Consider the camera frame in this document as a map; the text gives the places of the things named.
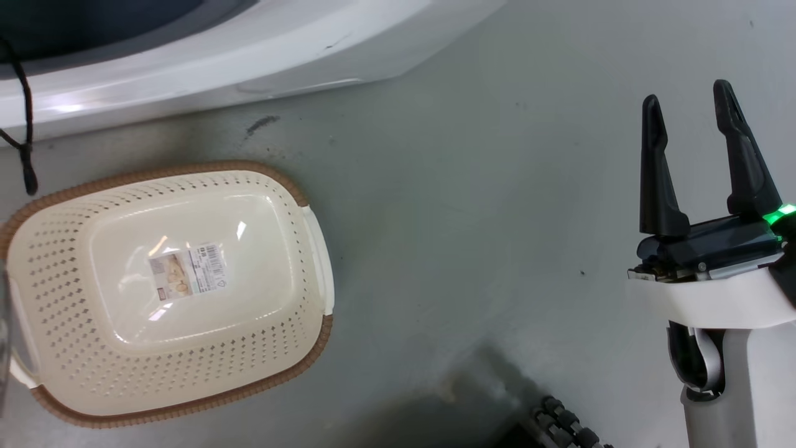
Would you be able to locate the black drawstring cord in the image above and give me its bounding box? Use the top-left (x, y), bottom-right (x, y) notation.
top-left (0, 37), bottom-right (39, 196)

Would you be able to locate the white washing machine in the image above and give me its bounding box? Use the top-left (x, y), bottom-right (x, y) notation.
top-left (0, 0), bottom-right (507, 142)

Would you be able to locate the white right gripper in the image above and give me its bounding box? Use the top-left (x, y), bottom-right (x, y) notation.
top-left (627, 79), bottom-right (796, 329)

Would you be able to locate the cream perforated laundry basket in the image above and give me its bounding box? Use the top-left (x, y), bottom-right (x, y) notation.
top-left (0, 160), bottom-right (336, 429)

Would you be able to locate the paper label sticker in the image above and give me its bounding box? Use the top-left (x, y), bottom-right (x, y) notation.
top-left (148, 242), bottom-right (228, 303)

